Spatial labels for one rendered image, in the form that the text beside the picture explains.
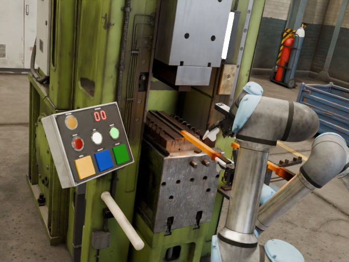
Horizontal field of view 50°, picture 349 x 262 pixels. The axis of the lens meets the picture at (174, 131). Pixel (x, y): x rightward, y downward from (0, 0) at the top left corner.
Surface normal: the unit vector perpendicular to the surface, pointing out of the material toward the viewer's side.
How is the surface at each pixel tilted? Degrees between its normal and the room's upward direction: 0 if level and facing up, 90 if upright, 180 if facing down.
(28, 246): 0
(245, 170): 74
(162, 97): 90
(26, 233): 0
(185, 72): 90
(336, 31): 90
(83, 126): 60
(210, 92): 90
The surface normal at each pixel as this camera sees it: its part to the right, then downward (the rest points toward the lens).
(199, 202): 0.49, 0.36
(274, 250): 0.27, -0.90
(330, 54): -0.87, 0.04
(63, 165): -0.57, 0.20
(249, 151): -0.55, -0.05
